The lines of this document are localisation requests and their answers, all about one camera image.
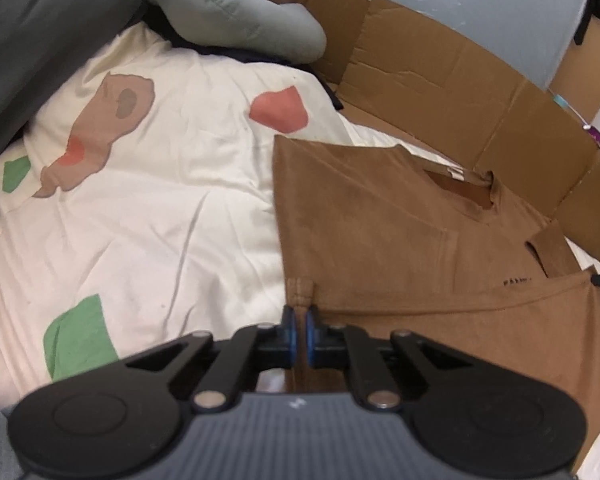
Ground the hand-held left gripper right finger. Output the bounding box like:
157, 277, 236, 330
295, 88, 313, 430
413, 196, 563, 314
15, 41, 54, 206
304, 306, 481, 413

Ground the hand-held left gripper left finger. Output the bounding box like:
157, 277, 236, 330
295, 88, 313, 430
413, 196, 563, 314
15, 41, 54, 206
122, 305, 298, 413

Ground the brown printed t-shirt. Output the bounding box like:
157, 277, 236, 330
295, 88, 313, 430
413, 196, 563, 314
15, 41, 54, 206
271, 135, 600, 471

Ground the cream printed bed sheet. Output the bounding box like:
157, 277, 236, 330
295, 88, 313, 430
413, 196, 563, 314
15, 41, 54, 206
0, 22, 600, 480

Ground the upright cardboard panel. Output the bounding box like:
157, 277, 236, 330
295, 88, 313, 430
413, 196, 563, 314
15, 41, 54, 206
550, 10, 600, 122

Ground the large folded cardboard sheet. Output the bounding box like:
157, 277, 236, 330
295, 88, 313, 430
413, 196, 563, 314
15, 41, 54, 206
240, 0, 600, 263

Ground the grey plastic-wrapped mattress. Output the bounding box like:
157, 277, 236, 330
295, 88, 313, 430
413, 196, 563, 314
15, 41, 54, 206
342, 0, 598, 92

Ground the grey neck pillow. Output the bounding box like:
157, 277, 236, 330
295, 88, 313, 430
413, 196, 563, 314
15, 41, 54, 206
136, 0, 328, 61

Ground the dark grey pillow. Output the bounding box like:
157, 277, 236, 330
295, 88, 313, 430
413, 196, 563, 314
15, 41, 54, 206
0, 0, 148, 176

